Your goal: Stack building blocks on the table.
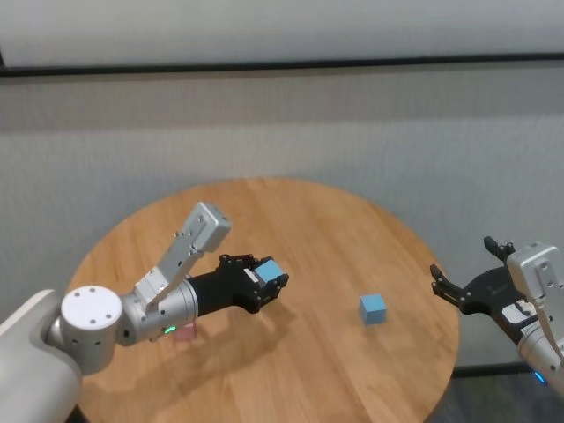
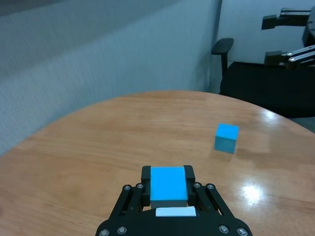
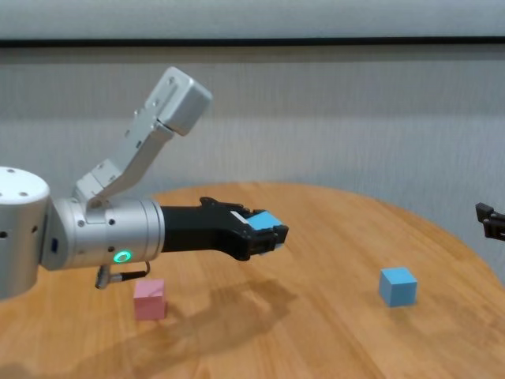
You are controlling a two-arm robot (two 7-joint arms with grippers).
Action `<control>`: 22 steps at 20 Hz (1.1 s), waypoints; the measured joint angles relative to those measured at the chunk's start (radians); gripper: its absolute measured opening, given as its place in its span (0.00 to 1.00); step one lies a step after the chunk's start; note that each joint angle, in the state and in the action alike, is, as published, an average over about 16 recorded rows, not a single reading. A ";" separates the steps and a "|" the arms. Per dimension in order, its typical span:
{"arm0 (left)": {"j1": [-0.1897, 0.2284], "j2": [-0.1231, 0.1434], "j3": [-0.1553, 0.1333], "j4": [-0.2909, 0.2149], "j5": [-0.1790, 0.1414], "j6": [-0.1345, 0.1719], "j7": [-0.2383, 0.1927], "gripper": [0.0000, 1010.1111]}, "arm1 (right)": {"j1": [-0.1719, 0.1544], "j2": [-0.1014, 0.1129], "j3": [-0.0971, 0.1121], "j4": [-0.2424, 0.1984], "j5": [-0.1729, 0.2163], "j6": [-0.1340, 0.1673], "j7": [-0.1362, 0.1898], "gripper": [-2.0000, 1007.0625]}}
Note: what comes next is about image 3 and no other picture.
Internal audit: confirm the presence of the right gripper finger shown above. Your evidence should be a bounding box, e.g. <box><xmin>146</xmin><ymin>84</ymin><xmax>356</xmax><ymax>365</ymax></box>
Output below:
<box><xmin>475</xmin><ymin>202</ymin><xmax>505</xmax><ymax>242</ymax></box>

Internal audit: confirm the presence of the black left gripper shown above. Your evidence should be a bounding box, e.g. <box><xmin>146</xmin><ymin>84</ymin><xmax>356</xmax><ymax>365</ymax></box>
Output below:
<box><xmin>159</xmin><ymin>196</ymin><xmax>290</xmax><ymax>263</ymax></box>

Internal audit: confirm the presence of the blue cube block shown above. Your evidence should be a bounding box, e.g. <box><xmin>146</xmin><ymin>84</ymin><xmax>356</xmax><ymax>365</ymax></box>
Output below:
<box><xmin>246</xmin><ymin>210</ymin><xmax>286</xmax><ymax>254</ymax></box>
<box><xmin>378</xmin><ymin>267</ymin><xmax>418</xmax><ymax>308</ymax></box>

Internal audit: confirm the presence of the pink cube block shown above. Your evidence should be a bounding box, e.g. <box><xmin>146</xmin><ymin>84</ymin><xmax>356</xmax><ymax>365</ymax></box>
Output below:
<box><xmin>133</xmin><ymin>279</ymin><xmax>167</xmax><ymax>321</ymax></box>

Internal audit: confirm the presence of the left arm cable with plug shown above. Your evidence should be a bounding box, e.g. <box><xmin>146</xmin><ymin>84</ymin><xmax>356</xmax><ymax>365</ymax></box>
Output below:
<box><xmin>94</xmin><ymin>261</ymin><xmax>152</xmax><ymax>291</ymax></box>

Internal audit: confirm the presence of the black wall rail strip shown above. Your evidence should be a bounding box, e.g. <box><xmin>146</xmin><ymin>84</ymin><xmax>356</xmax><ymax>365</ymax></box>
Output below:
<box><xmin>0</xmin><ymin>36</ymin><xmax>505</xmax><ymax>51</ymax></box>

